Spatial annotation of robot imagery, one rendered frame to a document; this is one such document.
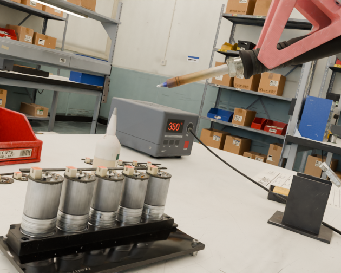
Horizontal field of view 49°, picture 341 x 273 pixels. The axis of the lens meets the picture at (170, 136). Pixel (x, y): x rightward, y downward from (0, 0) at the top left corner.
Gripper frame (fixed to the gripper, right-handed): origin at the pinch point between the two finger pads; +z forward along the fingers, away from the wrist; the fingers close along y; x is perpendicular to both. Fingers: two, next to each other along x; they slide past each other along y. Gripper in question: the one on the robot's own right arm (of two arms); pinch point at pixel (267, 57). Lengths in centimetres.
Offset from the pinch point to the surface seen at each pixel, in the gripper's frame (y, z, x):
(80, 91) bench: -300, 69, -64
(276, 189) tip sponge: -26.9, 8.7, 19.1
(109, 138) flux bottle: -17.2, 18.0, -6.1
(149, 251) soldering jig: 3.3, 18.1, 3.1
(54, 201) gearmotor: 6.2, 18.6, -5.2
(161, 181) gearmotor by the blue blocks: -1.2, 14.1, 0.6
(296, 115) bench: -184, -24, 59
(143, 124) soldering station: -40.4, 16.9, -3.8
